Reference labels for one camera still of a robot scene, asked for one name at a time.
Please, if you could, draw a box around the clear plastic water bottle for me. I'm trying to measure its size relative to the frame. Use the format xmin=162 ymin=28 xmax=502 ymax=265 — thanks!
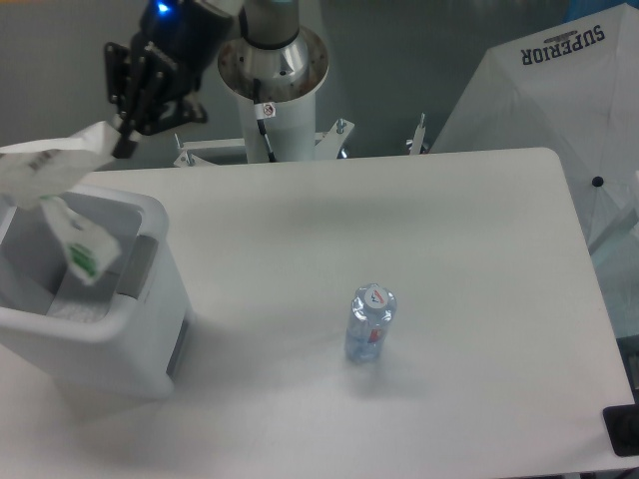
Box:
xmin=344 ymin=283 xmax=397 ymax=363

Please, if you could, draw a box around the white trash can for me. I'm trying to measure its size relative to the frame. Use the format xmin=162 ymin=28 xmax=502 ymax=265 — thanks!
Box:
xmin=1 ymin=186 xmax=194 ymax=399

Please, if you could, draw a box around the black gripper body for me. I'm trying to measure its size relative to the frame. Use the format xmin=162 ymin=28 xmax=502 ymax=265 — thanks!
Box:
xmin=128 ymin=1 xmax=235 ymax=105

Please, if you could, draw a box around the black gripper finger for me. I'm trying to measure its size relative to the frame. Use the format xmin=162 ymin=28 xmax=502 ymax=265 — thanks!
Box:
xmin=111 ymin=94 xmax=209 ymax=159
xmin=104 ymin=42 xmax=150 ymax=120

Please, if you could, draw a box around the white green plastic bag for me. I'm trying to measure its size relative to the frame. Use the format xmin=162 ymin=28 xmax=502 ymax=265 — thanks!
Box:
xmin=1 ymin=122 xmax=121 ymax=285

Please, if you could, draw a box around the black device at table edge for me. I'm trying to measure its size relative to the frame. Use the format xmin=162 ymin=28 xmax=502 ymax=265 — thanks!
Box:
xmin=602 ymin=404 xmax=638 ymax=457

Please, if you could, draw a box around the white metal base frame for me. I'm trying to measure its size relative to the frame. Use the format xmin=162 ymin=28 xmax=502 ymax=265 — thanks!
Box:
xmin=172 ymin=112 xmax=429 ymax=168

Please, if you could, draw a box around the black cable on pedestal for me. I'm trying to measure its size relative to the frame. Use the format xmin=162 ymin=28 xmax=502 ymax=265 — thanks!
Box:
xmin=251 ymin=78 xmax=279 ymax=164

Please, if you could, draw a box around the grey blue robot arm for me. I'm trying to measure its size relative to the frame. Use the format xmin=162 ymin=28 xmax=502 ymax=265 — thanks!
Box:
xmin=104 ymin=1 xmax=300 ymax=159

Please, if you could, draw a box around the white umbrella with text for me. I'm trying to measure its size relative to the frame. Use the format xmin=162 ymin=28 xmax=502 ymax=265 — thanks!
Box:
xmin=432 ymin=4 xmax=638 ymax=243

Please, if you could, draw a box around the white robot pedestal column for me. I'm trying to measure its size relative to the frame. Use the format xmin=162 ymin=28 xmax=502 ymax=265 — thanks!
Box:
xmin=218 ymin=26 xmax=328 ymax=164

